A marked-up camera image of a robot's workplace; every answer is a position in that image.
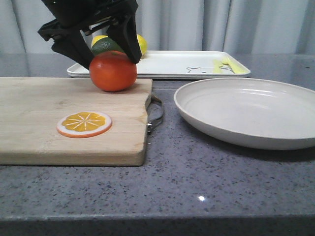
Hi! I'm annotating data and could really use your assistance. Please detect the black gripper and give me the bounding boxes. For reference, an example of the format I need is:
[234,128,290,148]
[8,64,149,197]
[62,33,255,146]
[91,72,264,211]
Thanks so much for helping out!
[38,0,142,69]

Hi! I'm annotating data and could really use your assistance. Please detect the orange mandarin fruit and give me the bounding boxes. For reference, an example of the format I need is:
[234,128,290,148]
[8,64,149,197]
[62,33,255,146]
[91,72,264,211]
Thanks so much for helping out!
[89,51,137,92]

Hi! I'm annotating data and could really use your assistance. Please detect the beige round plate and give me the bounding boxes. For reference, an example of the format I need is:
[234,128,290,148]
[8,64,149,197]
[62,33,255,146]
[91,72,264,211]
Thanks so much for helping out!
[174,78,315,150]

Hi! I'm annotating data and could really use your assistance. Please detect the white rectangular bear tray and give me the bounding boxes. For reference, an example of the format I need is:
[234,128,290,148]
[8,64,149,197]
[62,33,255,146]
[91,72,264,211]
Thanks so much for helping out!
[66,50,251,79]

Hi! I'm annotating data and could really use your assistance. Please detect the yellow lemon on left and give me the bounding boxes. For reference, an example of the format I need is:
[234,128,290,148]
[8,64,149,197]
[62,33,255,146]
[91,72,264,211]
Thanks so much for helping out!
[91,35,108,48]

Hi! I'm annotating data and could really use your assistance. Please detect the yellow lemon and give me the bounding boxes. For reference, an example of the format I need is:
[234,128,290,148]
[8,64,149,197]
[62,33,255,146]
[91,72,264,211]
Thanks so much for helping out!
[91,35,108,48]
[137,34,148,56]

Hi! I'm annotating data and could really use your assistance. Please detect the dark green lime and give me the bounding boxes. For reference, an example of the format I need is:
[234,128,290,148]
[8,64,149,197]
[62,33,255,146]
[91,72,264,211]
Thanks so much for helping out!
[91,37,124,56]

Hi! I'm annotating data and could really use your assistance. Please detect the yellow lemon on right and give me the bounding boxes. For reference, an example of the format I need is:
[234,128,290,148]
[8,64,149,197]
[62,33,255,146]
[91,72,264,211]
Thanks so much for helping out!
[137,34,148,56]

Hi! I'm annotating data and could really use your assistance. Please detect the fake orange slice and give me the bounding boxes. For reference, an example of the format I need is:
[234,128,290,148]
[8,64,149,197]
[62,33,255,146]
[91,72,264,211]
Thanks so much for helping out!
[56,111,112,138]

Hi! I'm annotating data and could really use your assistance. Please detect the wooden cutting board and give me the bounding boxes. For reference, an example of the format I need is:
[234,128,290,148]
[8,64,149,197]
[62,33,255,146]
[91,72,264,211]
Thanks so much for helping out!
[0,77,153,166]

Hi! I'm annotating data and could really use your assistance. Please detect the pale yellow plastic fork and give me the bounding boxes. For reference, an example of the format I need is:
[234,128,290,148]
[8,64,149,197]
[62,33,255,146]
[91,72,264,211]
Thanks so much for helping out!
[221,57,246,74]

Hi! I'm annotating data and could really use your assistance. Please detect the grey curtain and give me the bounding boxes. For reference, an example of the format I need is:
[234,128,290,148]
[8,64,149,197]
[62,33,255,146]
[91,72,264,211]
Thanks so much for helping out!
[0,0,315,55]

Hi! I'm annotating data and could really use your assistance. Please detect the metal cutting board handle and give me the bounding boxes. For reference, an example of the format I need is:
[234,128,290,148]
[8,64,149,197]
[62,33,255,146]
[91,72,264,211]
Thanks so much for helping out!
[147,94,164,134]

